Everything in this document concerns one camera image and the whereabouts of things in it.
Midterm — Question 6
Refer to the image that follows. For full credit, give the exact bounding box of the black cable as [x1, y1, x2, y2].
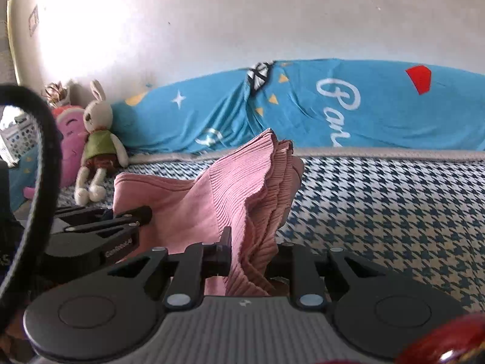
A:
[0, 85, 63, 334]

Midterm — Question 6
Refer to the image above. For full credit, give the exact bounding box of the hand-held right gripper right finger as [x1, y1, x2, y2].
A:
[265, 242, 387, 309]

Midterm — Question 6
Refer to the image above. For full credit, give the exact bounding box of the white perforated basket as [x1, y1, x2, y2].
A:
[0, 116, 40, 160]

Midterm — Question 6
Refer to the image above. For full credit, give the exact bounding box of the teal pillow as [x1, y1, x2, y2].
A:
[8, 147, 42, 213]

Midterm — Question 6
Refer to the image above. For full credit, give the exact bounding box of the gold ribbon decoration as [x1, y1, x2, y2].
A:
[45, 81, 71, 107]

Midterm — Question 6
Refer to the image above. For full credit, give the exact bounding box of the purple moon plush pillow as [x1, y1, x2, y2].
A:
[23, 105, 87, 200]

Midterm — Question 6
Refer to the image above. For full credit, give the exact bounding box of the plush rabbit toy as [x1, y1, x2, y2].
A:
[74, 79, 129, 205]

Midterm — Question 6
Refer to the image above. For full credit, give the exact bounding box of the pink knit top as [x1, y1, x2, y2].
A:
[114, 128, 306, 298]

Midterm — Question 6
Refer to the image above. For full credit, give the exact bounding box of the houndstooth bed mat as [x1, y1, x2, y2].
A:
[57, 146, 485, 312]

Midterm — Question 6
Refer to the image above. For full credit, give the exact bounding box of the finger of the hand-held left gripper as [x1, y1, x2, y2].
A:
[55, 205, 153, 224]
[62, 220, 142, 236]

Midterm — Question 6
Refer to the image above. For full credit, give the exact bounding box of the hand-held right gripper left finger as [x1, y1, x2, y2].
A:
[107, 227, 232, 309]

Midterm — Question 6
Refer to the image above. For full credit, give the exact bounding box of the blue patterned pillow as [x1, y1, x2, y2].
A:
[112, 59, 485, 156]

